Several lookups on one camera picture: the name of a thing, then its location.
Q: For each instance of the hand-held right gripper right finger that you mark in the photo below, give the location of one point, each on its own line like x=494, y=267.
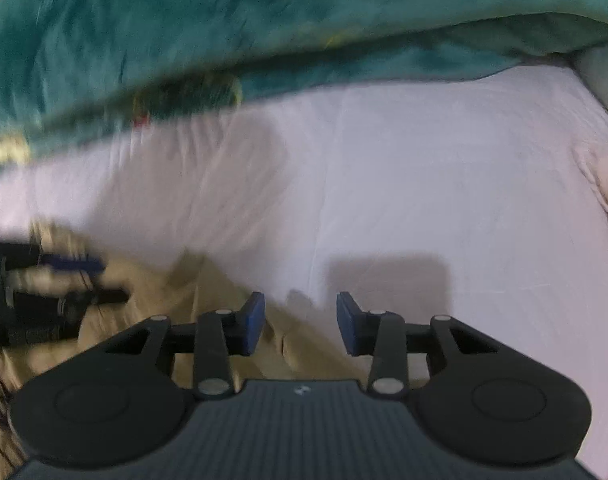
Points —
x=346, y=325

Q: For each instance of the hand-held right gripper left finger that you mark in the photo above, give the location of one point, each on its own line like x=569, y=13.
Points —
x=254, y=322

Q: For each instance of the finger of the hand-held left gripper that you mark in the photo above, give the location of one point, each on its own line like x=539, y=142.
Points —
x=74, y=262
x=104, y=296

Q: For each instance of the beige pants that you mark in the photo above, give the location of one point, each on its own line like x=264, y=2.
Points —
x=184, y=285

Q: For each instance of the green printed blanket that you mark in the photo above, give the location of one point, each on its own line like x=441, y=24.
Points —
x=184, y=20

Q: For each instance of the grey pillow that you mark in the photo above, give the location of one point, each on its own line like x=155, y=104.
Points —
x=604, y=80

